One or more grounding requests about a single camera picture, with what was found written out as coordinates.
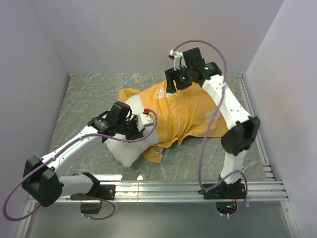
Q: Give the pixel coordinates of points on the yellow pillowcase with blue lining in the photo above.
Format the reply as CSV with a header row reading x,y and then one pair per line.
x,y
184,113

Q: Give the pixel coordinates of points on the right side aluminium rail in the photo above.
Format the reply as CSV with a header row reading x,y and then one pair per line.
x,y
256,164

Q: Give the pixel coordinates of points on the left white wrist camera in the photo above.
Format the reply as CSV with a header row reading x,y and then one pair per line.
x,y
144,120

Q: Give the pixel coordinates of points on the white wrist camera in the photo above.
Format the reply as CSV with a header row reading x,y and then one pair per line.
x,y
178,59
144,120

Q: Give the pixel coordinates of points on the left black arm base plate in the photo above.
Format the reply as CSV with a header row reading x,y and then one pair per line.
x,y
101,191

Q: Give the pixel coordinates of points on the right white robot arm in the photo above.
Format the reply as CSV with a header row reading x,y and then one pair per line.
x,y
235,141

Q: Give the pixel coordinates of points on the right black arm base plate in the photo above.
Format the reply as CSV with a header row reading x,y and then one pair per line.
x,y
224,191

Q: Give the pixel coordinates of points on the white pillow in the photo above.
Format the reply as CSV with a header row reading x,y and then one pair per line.
x,y
127,153

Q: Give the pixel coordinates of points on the aluminium mounting rail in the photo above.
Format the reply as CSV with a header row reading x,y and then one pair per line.
x,y
167,209

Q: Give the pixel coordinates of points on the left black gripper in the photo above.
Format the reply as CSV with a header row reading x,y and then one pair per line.
x,y
136,134

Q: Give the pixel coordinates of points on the black box under rail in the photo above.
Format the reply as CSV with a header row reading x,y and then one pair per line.
x,y
90,208

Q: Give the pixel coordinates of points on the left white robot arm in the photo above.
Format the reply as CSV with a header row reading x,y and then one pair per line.
x,y
45,179

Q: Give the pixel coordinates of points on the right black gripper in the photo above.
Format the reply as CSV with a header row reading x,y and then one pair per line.
x,y
170,75

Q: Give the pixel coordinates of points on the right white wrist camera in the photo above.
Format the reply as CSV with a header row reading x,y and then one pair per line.
x,y
178,59

